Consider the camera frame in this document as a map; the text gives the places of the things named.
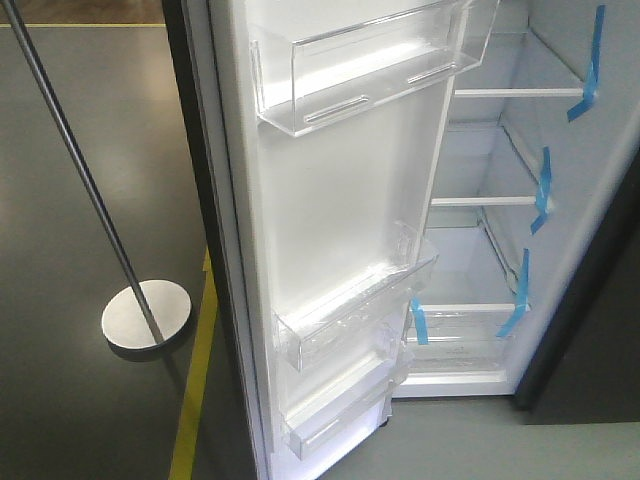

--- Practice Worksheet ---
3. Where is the refrigerator door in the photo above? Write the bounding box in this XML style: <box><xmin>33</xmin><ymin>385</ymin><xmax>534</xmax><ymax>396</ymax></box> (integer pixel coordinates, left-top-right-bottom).
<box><xmin>160</xmin><ymin>0</ymin><xmax>501</xmax><ymax>480</ymax></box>

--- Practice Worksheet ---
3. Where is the middle clear door bin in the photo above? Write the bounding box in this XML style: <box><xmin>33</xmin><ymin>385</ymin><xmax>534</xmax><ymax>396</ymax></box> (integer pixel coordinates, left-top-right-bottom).
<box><xmin>274</xmin><ymin>223</ymin><xmax>438</xmax><ymax>371</ymax></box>

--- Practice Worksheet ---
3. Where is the blue tape strip lower left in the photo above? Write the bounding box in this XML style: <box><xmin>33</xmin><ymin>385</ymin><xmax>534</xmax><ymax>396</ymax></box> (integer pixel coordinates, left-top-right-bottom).
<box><xmin>410</xmin><ymin>298</ymin><xmax>429</xmax><ymax>345</ymax></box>

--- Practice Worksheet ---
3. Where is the blue tape strip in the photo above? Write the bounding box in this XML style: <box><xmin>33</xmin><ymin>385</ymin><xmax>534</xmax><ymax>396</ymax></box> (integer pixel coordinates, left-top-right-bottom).
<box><xmin>410</xmin><ymin>298</ymin><xmax>429</xmax><ymax>345</ymax></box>
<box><xmin>530</xmin><ymin>146</ymin><xmax>552</xmax><ymax>235</ymax></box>
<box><xmin>567</xmin><ymin>5</ymin><xmax>606</xmax><ymax>122</ymax></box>
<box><xmin>496</xmin><ymin>248</ymin><xmax>530</xmax><ymax>338</ymax></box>

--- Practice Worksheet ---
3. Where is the lower clear door bin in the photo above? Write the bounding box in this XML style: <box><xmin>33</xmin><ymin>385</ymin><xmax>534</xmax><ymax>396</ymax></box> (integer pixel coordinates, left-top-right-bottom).
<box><xmin>284</xmin><ymin>347</ymin><xmax>413</xmax><ymax>460</ymax></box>

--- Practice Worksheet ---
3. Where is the silver pole stand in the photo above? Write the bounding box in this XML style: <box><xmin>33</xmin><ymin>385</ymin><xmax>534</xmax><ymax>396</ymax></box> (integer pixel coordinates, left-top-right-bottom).
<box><xmin>0</xmin><ymin>0</ymin><xmax>193</xmax><ymax>351</ymax></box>

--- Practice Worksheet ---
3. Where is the blue tape strip lower right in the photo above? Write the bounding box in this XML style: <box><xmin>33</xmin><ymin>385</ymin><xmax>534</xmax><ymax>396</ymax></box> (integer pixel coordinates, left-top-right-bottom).
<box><xmin>496</xmin><ymin>248</ymin><xmax>530</xmax><ymax>338</ymax></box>

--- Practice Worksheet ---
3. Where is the open refrigerator body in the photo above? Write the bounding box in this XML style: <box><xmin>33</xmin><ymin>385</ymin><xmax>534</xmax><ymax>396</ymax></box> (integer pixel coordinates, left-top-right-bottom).
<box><xmin>394</xmin><ymin>1</ymin><xmax>639</xmax><ymax>424</ymax></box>

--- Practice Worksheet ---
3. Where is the blue tape strip middle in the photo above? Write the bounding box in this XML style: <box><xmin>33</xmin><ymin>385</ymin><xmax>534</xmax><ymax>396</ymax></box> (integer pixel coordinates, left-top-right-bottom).
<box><xmin>530</xmin><ymin>146</ymin><xmax>552</xmax><ymax>235</ymax></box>

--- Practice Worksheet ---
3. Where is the yellow floor tape line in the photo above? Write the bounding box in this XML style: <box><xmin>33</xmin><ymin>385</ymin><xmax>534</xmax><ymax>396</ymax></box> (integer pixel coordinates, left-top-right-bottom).
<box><xmin>168</xmin><ymin>249</ymin><xmax>218</xmax><ymax>479</ymax></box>

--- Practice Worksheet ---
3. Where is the blue tape strip upper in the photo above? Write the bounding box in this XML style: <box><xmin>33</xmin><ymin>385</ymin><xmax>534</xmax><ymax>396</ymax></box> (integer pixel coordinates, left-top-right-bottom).
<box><xmin>567</xmin><ymin>5</ymin><xmax>606</xmax><ymax>122</ymax></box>

